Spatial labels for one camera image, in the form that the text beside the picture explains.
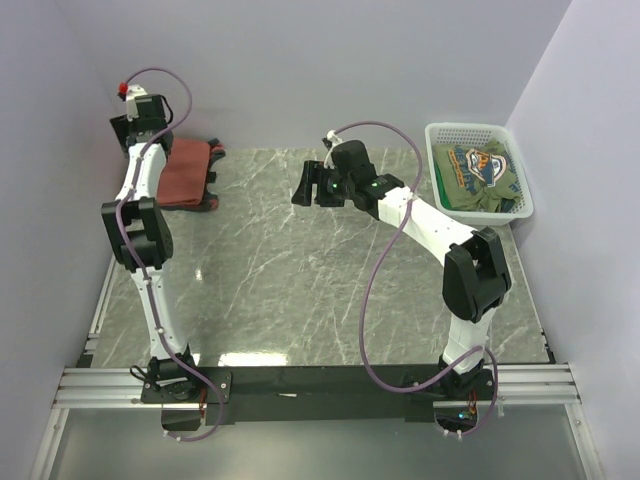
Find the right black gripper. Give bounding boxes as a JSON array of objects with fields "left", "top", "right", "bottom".
[{"left": 291, "top": 161, "right": 355, "bottom": 208}]

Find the red tank top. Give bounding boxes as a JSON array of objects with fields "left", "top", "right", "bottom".
[{"left": 157, "top": 138, "right": 226, "bottom": 212}]

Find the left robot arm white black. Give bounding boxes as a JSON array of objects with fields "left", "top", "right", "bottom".
[{"left": 101, "top": 85, "right": 201, "bottom": 403}]

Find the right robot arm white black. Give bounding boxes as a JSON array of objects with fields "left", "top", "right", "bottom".
[{"left": 291, "top": 140, "right": 512, "bottom": 399}]

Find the white plastic laundry basket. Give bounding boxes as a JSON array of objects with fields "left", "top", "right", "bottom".
[{"left": 425, "top": 122, "right": 534, "bottom": 226}]

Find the green garment in basket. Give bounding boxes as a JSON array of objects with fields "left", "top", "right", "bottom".
[{"left": 432, "top": 139, "right": 522, "bottom": 213}]

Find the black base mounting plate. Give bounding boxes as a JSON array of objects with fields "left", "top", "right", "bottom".
[{"left": 141, "top": 366, "right": 495, "bottom": 424}]

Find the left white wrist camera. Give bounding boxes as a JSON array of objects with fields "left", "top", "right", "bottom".
[{"left": 118, "top": 82, "right": 148, "bottom": 122}]

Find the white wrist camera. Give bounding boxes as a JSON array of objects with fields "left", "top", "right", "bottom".
[
  {"left": 321, "top": 130, "right": 344, "bottom": 151},
  {"left": 118, "top": 82, "right": 148, "bottom": 122}
]

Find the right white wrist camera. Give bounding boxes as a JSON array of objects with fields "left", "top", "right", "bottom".
[{"left": 321, "top": 130, "right": 344, "bottom": 151}]

